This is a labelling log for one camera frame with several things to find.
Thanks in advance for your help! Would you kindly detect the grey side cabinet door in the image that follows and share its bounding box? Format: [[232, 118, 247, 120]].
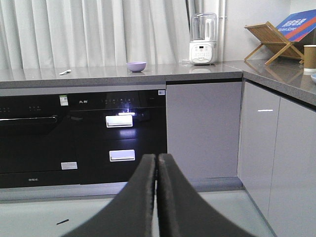
[[238, 82, 316, 237]]

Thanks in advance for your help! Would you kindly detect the white blender appliance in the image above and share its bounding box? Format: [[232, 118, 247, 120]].
[[189, 12, 217, 65]]

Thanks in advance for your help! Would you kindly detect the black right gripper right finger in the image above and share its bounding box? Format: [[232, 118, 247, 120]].
[[157, 154, 252, 237]]

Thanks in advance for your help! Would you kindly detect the black built-in dishwasher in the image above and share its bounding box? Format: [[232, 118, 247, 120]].
[[0, 94, 79, 188]]

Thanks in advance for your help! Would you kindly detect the brown paper cup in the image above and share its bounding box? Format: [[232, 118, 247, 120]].
[[304, 44, 316, 75]]

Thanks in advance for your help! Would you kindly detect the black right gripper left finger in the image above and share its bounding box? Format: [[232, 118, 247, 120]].
[[64, 154, 156, 237]]

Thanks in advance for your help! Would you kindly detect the purple plastic bowl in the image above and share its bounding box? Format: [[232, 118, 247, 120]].
[[126, 62, 147, 73]]

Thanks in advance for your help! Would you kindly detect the black built-in sterilizer cabinet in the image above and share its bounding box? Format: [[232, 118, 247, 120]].
[[68, 89, 167, 184]]

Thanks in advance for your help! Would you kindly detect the wooden folding dish rack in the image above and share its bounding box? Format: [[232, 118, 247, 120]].
[[244, 21, 304, 66]]

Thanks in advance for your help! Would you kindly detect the blue red sign board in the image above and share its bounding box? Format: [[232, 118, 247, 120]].
[[276, 9, 316, 42]]

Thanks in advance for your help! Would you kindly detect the pale green plastic spoon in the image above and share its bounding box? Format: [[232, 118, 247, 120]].
[[59, 69, 72, 76]]

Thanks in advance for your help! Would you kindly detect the light blue plate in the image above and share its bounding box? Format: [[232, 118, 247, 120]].
[[311, 74, 316, 83]]

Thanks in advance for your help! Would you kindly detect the white curtain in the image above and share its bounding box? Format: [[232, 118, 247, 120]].
[[0, 0, 195, 69]]

